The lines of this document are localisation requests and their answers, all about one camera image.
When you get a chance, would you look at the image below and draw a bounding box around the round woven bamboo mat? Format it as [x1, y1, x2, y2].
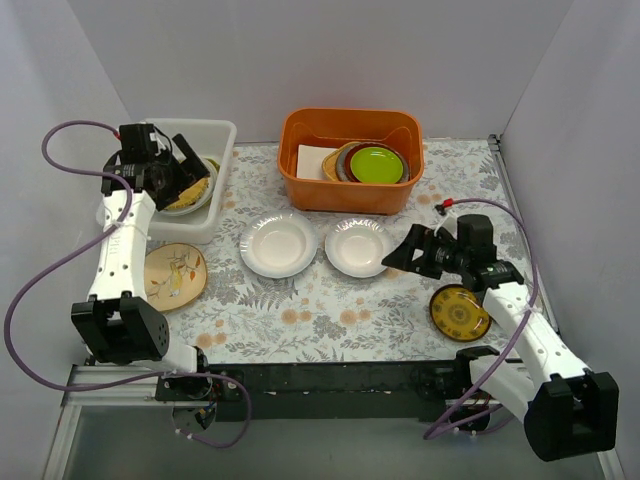
[164, 157, 217, 211]

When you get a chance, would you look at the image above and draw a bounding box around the tan bird pattern plate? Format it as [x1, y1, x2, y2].
[144, 243, 208, 312]

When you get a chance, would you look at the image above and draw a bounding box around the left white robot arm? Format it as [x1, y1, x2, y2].
[71, 123, 213, 400]

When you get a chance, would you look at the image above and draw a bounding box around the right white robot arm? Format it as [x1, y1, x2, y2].
[382, 214, 619, 461]

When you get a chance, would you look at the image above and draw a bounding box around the white plastic bin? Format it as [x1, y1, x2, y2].
[145, 118, 237, 244]

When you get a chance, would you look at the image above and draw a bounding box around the orange plastic bin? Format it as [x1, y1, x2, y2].
[277, 108, 425, 215]

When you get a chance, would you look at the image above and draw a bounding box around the small white paper plate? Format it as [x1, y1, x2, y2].
[325, 218, 394, 278]

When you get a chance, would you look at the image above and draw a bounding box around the yellow brown ornate plate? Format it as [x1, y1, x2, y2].
[429, 284, 492, 343]

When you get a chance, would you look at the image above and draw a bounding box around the dark red plate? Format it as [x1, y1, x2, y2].
[345, 142, 409, 184]

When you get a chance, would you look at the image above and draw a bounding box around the lime green round plate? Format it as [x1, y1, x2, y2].
[349, 146, 404, 184]

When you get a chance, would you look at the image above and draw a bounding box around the grey speckled plate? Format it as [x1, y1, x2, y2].
[335, 142, 358, 182]

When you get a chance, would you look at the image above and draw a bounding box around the white paper sheet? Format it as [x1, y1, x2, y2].
[296, 145, 335, 180]

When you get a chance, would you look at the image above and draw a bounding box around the large white paper plate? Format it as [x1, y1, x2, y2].
[239, 210, 318, 279]

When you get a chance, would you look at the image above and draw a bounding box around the small woven bamboo tray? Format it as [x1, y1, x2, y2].
[322, 147, 342, 182]

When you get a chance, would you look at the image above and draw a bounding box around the floral pattern table mat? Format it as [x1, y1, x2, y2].
[167, 140, 531, 363]

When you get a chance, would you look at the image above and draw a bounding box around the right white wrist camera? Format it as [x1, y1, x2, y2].
[434, 198, 458, 237]

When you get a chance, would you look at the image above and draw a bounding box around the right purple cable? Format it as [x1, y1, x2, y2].
[423, 197, 540, 440]

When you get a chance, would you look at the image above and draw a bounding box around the purple cable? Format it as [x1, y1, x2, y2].
[423, 197, 540, 440]
[3, 119, 252, 449]

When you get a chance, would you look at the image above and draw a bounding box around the black aluminium base frame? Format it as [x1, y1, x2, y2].
[59, 344, 601, 436]

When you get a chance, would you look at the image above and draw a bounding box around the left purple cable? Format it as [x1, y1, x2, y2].
[3, 119, 252, 449]

